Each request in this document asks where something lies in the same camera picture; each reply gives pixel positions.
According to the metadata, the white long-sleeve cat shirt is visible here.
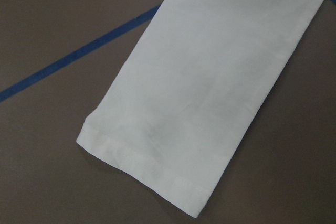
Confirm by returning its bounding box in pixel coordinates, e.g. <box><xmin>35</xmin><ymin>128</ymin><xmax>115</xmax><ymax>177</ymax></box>
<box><xmin>77</xmin><ymin>0</ymin><xmax>323</xmax><ymax>217</ymax></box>

